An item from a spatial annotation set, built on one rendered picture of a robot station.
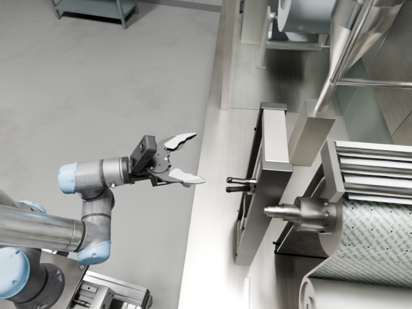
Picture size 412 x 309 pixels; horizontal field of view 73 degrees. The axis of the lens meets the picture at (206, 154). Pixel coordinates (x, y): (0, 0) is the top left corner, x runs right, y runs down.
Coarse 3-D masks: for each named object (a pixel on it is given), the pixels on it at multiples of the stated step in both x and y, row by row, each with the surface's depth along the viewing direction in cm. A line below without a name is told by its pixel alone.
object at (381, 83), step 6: (330, 78) 63; (342, 78) 63; (348, 78) 63; (354, 78) 63; (360, 78) 63; (336, 84) 63; (342, 84) 63; (348, 84) 63; (354, 84) 63; (360, 84) 63; (366, 84) 62; (372, 84) 62; (378, 84) 62; (384, 84) 62; (390, 84) 62; (396, 84) 62; (402, 84) 62; (408, 84) 62
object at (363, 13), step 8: (368, 0) 49; (368, 8) 50; (360, 16) 51; (360, 24) 52; (352, 32) 54; (352, 40) 55; (344, 48) 57; (352, 48) 56; (344, 56) 58; (344, 64) 59; (336, 72) 61; (336, 80) 62
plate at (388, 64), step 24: (408, 0) 86; (408, 24) 85; (384, 48) 97; (408, 48) 84; (384, 72) 96; (408, 72) 83; (384, 96) 94; (408, 96) 82; (408, 120) 81; (408, 144) 80
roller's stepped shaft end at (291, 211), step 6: (276, 204) 52; (282, 204) 53; (288, 204) 52; (294, 204) 52; (264, 210) 52; (270, 210) 51; (276, 210) 51; (282, 210) 51; (288, 210) 51; (294, 210) 51; (276, 216) 51; (282, 216) 51; (288, 216) 51; (294, 216) 51
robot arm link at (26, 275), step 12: (0, 252) 76; (12, 252) 76; (24, 252) 79; (36, 252) 82; (0, 264) 74; (12, 264) 74; (24, 264) 75; (36, 264) 81; (0, 276) 73; (12, 276) 73; (24, 276) 75; (36, 276) 80; (0, 288) 72; (12, 288) 73; (24, 288) 76; (36, 288) 81; (12, 300) 78; (24, 300) 80
